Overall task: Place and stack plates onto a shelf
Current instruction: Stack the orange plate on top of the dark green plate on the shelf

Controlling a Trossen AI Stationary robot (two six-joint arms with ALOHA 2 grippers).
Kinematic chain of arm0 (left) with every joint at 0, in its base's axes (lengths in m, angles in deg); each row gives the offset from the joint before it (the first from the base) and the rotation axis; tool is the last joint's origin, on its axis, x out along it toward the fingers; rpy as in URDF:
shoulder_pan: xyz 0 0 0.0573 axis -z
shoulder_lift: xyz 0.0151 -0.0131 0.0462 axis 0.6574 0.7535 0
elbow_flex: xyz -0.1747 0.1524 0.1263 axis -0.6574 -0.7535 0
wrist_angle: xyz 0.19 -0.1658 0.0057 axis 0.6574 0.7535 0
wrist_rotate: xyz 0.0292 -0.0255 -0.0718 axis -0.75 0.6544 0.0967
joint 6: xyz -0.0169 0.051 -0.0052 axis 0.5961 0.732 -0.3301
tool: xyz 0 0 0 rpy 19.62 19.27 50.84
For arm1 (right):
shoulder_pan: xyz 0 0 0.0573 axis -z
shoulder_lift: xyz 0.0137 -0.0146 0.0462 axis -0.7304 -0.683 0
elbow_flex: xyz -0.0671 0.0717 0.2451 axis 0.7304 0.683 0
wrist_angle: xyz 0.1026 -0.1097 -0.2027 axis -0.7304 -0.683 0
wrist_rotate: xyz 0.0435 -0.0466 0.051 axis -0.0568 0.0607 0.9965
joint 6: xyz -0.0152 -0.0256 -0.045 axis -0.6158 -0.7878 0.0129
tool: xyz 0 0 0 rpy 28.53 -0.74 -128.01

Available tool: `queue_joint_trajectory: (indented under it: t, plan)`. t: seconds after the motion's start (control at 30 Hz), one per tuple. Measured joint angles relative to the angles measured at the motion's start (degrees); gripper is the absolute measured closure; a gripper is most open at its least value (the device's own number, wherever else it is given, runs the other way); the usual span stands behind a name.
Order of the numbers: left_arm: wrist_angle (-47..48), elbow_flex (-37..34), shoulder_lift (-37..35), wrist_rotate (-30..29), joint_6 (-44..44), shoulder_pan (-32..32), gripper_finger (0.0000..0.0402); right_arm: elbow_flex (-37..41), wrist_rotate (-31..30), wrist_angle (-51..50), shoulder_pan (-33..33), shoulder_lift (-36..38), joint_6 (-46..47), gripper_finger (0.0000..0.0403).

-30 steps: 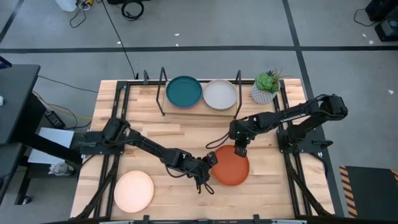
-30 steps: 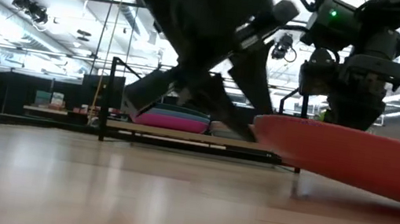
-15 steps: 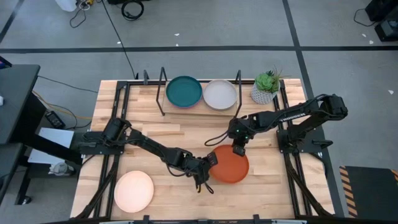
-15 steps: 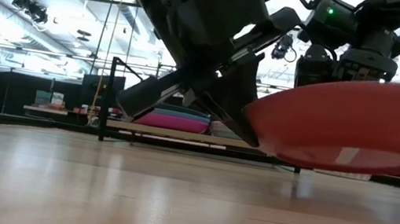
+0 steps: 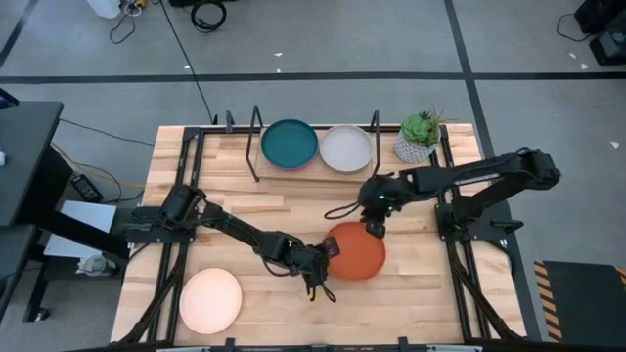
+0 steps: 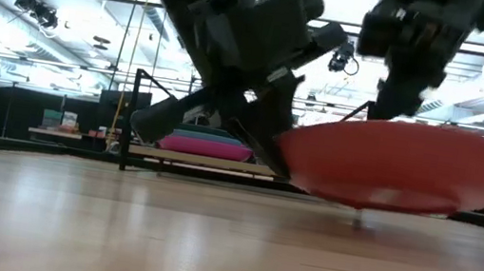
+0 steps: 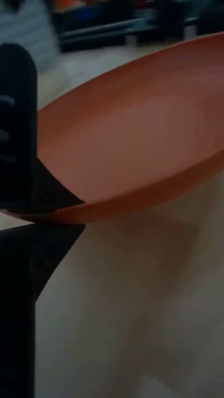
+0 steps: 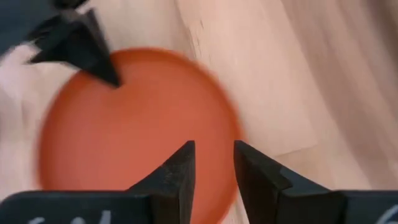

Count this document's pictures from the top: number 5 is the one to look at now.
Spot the pale peach plate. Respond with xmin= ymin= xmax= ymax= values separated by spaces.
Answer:
xmin=178 ymin=267 xmax=244 ymax=335

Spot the cream plate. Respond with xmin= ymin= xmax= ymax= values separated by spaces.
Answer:
xmin=318 ymin=124 xmax=375 ymax=175

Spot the dark teal plate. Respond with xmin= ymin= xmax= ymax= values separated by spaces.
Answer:
xmin=260 ymin=118 xmax=320 ymax=171

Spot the thin black floor cable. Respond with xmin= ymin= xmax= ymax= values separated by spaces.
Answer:
xmin=58 ymin=116 xmax=156 ymax=148

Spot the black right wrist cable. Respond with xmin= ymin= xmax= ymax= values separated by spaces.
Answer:
xmin=323 ymin=199 xmax=366 ymax=221

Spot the crumpled grey-white bag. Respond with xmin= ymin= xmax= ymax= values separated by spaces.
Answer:
xmin=76 ymin=253 xmax=119 ymax=279

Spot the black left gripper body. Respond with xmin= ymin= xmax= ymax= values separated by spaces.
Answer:
xmin=291 ymin=243 xmax=330 ymax=289

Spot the orange floor cable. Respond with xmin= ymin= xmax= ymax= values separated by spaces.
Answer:
xmin=50 ymin=140 xmax=148 ymax=191

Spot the black equipment case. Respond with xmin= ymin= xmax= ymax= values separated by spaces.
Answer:
xmin=588 ymin=28 xmax=626 ymax=67
xmin=574 ymin=0 xmax=626 ymax=35

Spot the orange plate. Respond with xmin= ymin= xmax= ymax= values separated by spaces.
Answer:
xmin=324 ymin=221 xmax=387 ymax=282

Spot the looped black floor cable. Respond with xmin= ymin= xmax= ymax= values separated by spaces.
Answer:
xmin=108 ymin=8 xmax=139 ymax=46

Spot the black hazard-striped floor mat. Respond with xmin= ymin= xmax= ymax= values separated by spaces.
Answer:
xmin=532 ymin=259 xmax=626 ymax=343

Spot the white container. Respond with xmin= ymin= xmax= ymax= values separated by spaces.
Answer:
xmin=86 ymin=0 xmax=122 ymax=20

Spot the coiled black cable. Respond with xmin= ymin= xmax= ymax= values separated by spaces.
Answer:
xmin=189 ymin=0 xmax=228 ymax=34

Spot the white patterned plant pot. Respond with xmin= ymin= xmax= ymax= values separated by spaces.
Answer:
xmin=393 ymin=129 xmax=438 ymax=165

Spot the black cable by equipment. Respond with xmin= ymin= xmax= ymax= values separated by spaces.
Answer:
xmin=555 ymin=12 xmax=588 ymax=44

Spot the black aluminium table frame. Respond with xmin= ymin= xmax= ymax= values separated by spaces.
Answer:
xmin=116 ymin=110 xmax=527 ymax=352

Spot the black side desk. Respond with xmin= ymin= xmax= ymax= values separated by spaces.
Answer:
xmin=0 ymin=100 xmax=131 ymax=324

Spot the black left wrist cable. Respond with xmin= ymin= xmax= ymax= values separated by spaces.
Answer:
xmin=303 ymin=276 xmax=338 ymax=304

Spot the green succulent plant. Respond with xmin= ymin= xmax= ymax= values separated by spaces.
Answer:
xmin=400 ymin=105 xmax=449 ymax=148

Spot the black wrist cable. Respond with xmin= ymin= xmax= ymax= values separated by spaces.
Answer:
xmin=323 ymin=199 xmax=366 ymax=221
xmin=303 ymin=276 xmax=338 ymax=304

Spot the black power adapter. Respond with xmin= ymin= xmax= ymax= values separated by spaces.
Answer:
xmin=70 ymin=173 xmax=105 ymax=204

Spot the white flat sheet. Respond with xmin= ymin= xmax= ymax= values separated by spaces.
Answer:
xmin=43 ymin=198 xmax=118 ymax=260

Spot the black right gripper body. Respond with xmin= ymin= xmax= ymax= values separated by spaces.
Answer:
xmin=359 ymin=173 xmax=407 ymax=221

